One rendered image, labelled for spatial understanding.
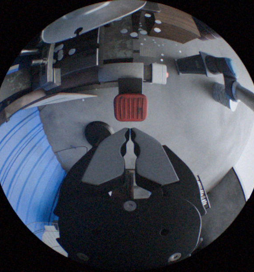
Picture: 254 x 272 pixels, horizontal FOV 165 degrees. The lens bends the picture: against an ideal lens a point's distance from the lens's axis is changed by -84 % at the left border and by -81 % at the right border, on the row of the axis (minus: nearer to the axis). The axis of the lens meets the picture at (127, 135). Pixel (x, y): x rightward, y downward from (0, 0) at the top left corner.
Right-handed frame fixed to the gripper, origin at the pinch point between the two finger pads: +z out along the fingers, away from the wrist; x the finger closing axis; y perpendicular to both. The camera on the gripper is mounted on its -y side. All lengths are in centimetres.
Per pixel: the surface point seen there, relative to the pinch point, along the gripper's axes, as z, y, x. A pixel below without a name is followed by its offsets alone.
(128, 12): 6.4, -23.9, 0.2
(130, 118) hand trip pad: 8.6, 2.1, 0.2
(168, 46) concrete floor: 84, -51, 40
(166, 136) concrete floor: 85, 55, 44
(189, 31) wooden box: 49, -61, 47
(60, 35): 6.5, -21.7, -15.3
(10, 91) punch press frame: 2.5, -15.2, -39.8
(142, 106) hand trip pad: 8.4, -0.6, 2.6
